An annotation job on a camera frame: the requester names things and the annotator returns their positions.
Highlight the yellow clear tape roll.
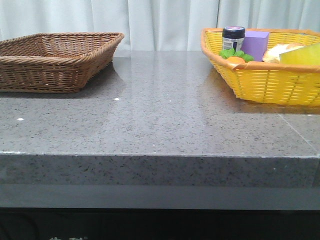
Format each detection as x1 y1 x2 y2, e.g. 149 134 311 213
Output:
279 43 320 65

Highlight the white curtain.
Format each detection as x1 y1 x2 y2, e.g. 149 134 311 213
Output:
0 0 320 51

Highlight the toy carrot with leaves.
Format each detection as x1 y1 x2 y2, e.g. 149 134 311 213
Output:
219 48 254 64

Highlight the dark lidded jar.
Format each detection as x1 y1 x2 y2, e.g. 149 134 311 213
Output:
222 26 246 52

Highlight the brown wicker basket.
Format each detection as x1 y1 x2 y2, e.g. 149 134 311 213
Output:
0 32 125 93

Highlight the purple box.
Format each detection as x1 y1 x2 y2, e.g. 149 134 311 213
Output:
241 30 270 62

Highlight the bread loaf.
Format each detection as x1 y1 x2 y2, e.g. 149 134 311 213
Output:
262 42 305 64

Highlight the yellow woven basket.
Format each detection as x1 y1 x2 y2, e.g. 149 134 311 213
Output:
201 28 320 106

